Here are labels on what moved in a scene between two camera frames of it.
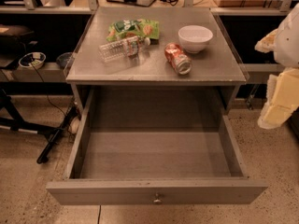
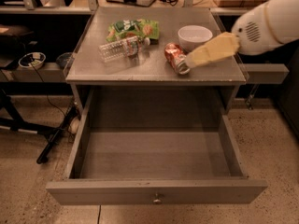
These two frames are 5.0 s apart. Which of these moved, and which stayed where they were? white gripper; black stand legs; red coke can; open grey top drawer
Moved: white gripper
Stayed: open grey top drawer; red coke can; black stand legs
